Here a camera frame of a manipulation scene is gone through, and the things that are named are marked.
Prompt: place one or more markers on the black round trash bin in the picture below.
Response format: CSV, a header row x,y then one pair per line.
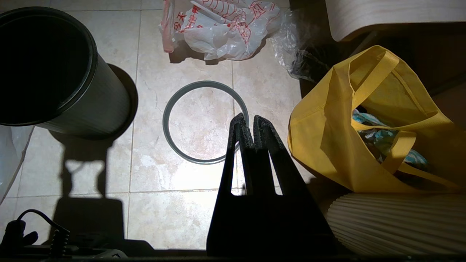
x,y
94,109

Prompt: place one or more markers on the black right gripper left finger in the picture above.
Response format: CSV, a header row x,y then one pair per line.
x,y
233,225

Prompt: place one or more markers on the light wood-grain table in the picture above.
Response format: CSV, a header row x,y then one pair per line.
x,y
382,18

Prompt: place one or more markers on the clear plastic bag dark contents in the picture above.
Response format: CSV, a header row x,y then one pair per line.
x,y
291,47

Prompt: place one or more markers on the yellow plastic bag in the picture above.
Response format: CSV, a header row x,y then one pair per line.
x,y
327,145

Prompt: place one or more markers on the red-printed plastic bag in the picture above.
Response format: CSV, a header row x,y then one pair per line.
x,y
225,40

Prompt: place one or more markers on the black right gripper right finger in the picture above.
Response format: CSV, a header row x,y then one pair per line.
x,y
295,225

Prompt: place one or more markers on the teal printed package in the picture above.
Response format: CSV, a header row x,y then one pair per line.
x,y
366,119

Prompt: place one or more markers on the beige pleated cover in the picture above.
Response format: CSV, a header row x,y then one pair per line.
x,y
393,225

